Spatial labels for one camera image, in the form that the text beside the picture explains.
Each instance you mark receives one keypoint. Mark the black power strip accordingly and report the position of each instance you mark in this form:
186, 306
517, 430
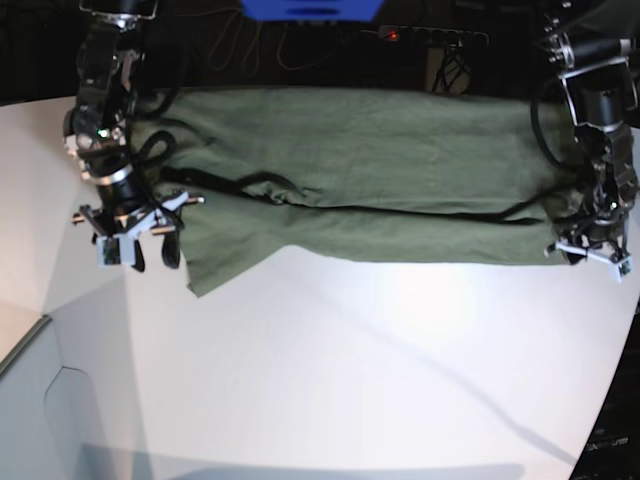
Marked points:
433, 37

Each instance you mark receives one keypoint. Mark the olive green t-shirt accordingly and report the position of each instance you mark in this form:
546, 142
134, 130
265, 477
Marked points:
360, 175

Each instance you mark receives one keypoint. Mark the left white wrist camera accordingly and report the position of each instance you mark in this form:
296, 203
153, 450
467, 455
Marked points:
620, 267

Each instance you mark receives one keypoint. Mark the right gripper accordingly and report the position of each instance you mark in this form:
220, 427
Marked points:
134, 214

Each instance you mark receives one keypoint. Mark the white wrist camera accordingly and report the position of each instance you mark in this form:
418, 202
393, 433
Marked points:
620, 267
115, 250

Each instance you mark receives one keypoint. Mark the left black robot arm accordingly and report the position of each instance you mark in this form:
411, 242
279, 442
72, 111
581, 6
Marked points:
590, 45

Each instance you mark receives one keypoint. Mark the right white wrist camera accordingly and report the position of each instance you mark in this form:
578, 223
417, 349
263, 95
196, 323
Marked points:
115, 250

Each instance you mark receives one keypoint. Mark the blue plastic box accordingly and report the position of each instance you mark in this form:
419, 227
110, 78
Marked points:
311, 10

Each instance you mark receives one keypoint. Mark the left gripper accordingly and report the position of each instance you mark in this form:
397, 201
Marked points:
582, 237

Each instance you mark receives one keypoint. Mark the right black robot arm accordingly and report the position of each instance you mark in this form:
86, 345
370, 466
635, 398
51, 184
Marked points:
97, 134

